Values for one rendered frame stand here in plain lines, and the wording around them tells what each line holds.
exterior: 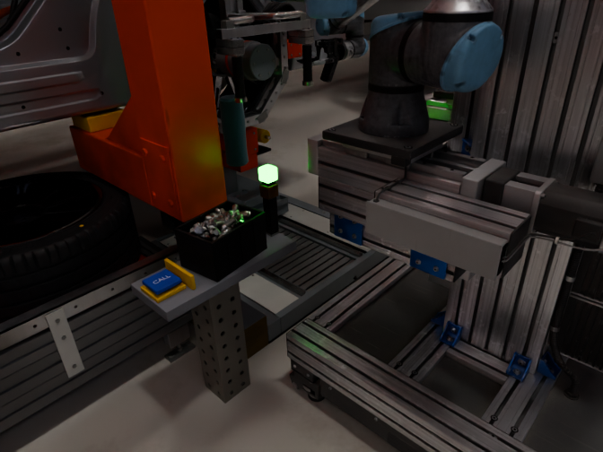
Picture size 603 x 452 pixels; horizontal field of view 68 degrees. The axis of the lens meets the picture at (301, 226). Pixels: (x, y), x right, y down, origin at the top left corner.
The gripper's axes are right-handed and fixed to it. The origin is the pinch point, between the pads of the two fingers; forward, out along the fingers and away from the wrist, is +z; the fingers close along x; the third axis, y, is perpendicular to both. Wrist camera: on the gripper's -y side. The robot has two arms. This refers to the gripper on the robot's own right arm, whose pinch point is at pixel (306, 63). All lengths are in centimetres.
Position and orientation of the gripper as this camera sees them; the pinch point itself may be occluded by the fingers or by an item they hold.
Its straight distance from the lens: 183.7
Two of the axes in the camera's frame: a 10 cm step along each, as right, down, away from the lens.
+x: 7.3, 3.1, -6.1
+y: -0.3, -8.8, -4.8
